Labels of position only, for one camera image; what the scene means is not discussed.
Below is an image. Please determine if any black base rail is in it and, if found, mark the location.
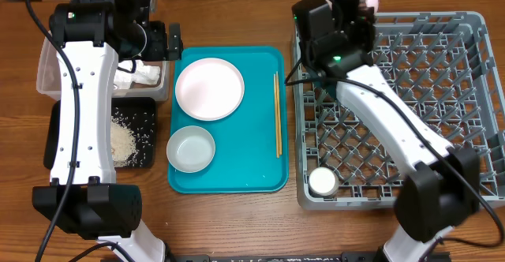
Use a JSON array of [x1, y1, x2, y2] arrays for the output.
[[100, 252, 451, 262]]

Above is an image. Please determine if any grey shallow bowl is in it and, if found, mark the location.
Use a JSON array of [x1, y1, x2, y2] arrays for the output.
[[166, 125, 216, 174]]

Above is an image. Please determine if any white napkin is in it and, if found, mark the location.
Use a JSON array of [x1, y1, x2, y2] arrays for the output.
[[114, 60, 161, 89]]

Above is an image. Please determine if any wooden chopstick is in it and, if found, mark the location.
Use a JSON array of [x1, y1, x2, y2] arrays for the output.
[[276, 72, 282, 156], [273, 74, 281, 159]]

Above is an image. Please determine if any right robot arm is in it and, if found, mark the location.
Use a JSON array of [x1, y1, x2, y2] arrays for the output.
[[292, 0, 481, 261]]

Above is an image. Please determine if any large white plate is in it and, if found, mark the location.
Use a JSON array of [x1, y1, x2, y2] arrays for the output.
[[175, 58, 245, 121]]

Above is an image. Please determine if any small white cup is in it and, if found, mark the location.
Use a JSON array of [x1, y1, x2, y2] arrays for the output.
[[309, 167, 339, 197]]

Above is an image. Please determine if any black plastic tray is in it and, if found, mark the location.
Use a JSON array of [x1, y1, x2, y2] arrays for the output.
[[43, 97, 158, 171]]

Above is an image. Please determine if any teal serving tray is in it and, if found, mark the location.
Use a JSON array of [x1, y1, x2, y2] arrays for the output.
[[167, 46, 289, 194]]

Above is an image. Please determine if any pile of rice grains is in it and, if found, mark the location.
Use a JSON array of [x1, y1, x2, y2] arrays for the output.
[[110, 110, 155, 168]]

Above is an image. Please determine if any grey dishwasher rack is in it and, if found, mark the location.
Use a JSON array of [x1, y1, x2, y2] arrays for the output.
[[294, 12, 504, 210]]

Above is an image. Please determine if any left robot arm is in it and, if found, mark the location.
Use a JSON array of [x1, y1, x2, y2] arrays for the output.
[[32, 0, 183, 261]]

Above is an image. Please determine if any clear plastic bin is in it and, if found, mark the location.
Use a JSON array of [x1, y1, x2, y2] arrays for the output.
[[36, 39, 170, 102]]

